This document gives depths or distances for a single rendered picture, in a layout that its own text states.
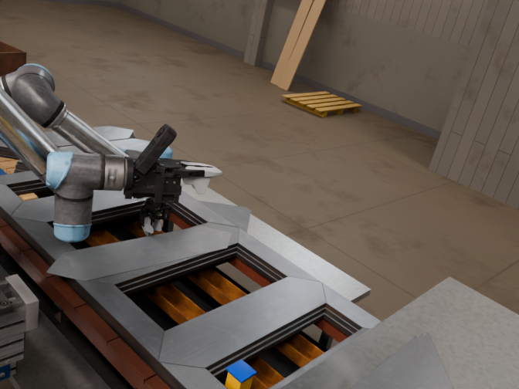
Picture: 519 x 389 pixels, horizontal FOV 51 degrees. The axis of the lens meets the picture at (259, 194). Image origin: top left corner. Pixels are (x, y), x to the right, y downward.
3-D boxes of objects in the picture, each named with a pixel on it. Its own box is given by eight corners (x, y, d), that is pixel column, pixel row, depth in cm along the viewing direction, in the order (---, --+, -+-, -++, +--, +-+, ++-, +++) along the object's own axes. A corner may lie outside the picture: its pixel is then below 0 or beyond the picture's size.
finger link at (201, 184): (218, 192, 124) (178, 191, 120) (222, 167, 122) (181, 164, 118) (222, 197, 121) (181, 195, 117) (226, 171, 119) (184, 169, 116)
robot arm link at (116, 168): (103, 150, 115) (106, 160, 108) (125, 151, 117) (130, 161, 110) (100, 184, 118) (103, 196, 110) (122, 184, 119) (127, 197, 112)
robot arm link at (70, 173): (45, 180, 114) (47, 143, 111) (100, 184, 118) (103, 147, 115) (45, 198, 108) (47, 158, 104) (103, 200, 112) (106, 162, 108)
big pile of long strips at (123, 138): (126, 133, 317) (127, 123, 315) (167, 159, 295) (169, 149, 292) (-16, 149, 260) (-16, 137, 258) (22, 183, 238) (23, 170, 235)
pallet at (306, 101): (317, 117, 738) (319, 111, 734) (278, 100, 781) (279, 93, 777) (363, 113, 818) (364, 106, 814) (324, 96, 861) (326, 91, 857)
